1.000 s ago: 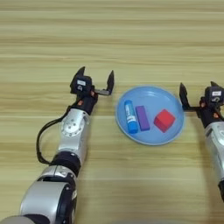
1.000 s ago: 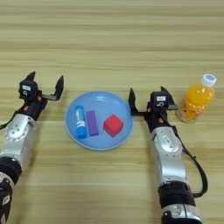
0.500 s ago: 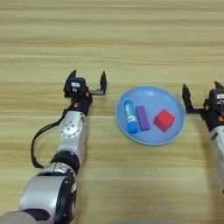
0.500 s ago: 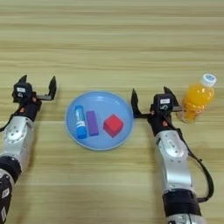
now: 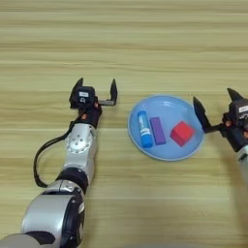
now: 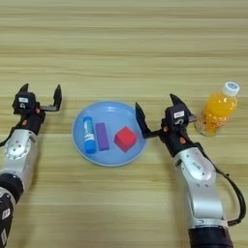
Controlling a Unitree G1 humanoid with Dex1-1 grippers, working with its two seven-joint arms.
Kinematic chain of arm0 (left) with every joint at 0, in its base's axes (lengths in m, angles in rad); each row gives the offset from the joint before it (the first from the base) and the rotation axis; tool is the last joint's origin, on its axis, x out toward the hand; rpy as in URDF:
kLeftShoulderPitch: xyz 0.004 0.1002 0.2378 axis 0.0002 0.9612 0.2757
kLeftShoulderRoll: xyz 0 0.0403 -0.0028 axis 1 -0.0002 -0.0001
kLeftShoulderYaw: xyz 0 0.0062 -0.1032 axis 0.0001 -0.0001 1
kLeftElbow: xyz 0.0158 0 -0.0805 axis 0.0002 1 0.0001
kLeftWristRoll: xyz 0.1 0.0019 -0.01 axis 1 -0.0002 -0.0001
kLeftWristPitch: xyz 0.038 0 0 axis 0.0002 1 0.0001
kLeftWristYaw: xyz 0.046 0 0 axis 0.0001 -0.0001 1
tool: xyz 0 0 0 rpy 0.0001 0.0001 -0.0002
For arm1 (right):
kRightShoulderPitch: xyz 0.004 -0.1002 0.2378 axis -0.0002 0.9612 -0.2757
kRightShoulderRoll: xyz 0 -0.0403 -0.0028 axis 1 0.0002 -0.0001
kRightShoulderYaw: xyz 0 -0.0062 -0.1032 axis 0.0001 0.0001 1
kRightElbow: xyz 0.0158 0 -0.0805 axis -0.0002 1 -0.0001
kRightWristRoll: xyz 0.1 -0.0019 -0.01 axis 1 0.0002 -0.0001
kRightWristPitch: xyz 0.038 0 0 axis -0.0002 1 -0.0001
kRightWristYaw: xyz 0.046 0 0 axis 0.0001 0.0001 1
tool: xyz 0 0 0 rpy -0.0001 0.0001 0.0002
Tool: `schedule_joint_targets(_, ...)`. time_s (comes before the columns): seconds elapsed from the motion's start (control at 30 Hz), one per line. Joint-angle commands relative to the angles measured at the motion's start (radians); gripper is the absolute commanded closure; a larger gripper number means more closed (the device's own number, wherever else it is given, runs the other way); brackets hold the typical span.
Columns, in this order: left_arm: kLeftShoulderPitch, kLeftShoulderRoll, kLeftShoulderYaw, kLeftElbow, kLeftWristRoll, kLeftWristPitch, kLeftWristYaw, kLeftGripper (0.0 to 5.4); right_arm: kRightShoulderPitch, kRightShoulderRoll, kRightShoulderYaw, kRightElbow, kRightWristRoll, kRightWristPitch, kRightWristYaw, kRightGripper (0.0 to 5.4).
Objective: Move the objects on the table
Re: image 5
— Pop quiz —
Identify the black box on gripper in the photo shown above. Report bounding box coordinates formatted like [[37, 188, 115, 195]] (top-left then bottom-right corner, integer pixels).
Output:
[[73, 85, 97, 109], [229, 98, 248, 123]]

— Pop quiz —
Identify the blue glue stick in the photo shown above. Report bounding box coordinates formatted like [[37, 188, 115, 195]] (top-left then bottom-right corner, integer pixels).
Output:
[[137, 109, 154, 149]]

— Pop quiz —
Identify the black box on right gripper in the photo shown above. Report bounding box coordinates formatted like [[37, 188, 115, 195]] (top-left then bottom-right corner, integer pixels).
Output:
[[229, 98, 248, 123]]

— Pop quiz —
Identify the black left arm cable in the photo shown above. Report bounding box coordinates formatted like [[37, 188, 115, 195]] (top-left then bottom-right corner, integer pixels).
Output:
[[32, 110, 89, 189]]

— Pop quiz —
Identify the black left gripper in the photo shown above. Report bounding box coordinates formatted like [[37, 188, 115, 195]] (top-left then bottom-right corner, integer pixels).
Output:
[[69, 77, 119, 130]]

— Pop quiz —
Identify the light blue round plate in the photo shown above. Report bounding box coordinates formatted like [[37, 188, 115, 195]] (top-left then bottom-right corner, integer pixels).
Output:
[[127, 94, 205, 162]]

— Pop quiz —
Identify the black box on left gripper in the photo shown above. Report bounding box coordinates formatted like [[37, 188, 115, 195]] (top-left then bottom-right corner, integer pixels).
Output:
[[73, 85, 97, 109]]

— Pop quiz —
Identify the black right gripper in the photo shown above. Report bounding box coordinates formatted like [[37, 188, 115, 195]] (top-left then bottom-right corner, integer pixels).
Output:
[[192, 86, 248, 153]]

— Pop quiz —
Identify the purple rectangular block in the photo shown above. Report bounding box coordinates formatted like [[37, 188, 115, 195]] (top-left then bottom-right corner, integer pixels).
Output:
[[149, 116, 168, 146]]

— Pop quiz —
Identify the red cube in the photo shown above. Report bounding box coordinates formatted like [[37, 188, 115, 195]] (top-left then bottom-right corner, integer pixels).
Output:
[[169, 120, 197, 148]]

